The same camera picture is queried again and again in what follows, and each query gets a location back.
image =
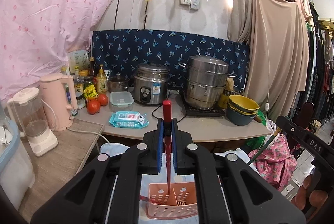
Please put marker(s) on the yellow snack packet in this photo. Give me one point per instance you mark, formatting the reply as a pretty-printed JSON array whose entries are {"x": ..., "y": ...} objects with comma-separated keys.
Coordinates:
[{"x": 90, "y": 92}]

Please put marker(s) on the pink perforated utensil holder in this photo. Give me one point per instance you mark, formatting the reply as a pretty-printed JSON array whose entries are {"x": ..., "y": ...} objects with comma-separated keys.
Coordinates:
[{"x": 177, "y": 202}]

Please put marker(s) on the pink electric kettle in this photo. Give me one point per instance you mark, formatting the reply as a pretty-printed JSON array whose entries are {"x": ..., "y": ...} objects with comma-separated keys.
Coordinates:
[{"x": 59, "y": 100}]

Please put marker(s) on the silver rice cooker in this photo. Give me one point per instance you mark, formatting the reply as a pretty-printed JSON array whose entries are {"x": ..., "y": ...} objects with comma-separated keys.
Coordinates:
[{"x": 150, "y": 83}]

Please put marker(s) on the pink floral fabric pile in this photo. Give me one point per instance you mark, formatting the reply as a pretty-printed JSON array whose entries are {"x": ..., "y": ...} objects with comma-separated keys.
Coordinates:
[{"x": 276, "y": 164}]

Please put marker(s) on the white blue storage bin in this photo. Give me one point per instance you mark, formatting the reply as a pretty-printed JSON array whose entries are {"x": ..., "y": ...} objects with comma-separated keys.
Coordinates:
[{"x": 17, "y": 175}]

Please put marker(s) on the light blue patterned tablecloth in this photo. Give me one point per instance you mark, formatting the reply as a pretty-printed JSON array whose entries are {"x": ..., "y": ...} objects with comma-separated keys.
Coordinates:
[{"x": 113, "y": 149}]

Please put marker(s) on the white blender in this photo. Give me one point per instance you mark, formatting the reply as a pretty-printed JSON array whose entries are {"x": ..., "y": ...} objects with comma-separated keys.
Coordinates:
[{"x": 27, "y": 109}]

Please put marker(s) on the red tomato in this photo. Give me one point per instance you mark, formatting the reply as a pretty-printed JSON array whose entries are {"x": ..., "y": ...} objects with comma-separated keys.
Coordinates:
[
  {"x": 103, "y": 99},
  {"x": 93, "y": 106}
]

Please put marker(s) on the yellow oil bottle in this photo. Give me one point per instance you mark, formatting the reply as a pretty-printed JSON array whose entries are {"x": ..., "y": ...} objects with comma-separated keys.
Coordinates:
[{"x": 101, "y": 81}]

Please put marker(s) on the stacked yellow blue bowls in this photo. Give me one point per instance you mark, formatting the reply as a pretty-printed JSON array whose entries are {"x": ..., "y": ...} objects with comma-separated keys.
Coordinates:
[{"x": 241, "y": 110}]

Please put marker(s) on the blue wet wipes pack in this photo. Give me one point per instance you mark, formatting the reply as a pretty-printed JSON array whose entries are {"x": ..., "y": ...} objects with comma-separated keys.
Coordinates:
[{"x": 129, "y": 119}]

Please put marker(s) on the navy floral backsplash cloth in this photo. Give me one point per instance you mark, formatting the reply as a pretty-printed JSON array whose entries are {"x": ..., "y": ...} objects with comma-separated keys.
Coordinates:
[{"x": 120, "y": 51}]

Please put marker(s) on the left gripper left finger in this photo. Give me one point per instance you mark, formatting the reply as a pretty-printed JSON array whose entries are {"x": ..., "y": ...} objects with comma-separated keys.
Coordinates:
[{"x": 107, "y": 190}]

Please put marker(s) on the stainless steel steamer pot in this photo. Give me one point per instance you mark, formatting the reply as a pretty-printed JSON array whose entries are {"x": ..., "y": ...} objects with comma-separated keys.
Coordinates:
[{"x": 205, "y": 81}]

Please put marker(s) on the small steel pot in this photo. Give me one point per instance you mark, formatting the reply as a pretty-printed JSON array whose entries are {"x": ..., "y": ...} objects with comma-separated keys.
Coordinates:
[{"x": 118, "y": 83}]

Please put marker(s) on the clear food container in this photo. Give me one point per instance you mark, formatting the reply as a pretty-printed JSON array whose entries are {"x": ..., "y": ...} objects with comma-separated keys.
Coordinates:
[{"x": 121, "y": 101}]

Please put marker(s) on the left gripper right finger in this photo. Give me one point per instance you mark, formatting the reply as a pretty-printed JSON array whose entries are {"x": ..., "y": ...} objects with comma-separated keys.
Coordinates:
[{"x": 227, "y": 189}]

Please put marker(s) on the beige hanging curtain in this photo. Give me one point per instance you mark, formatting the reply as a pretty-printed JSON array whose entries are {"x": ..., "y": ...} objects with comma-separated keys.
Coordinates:
[{"x": 279, "y": 51}]

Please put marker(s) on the wall power socket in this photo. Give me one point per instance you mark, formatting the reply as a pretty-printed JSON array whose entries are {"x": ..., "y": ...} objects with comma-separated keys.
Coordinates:
[{"x": 192, "y": 4}]

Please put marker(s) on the black induction cooktop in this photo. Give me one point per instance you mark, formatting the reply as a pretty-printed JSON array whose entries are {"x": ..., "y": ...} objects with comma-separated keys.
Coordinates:
[{"x": 215, "y": 112}]

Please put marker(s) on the pink dotted curtain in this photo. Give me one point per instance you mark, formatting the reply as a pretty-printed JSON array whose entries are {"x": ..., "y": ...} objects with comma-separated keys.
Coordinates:
[{"x": 37, "y": 35}]

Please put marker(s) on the bright red chopstick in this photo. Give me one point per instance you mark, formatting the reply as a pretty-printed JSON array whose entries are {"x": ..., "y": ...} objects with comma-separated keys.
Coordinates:
[
  {"x": 146, "y": 199},
  {"x": 167, "y": 118}
]

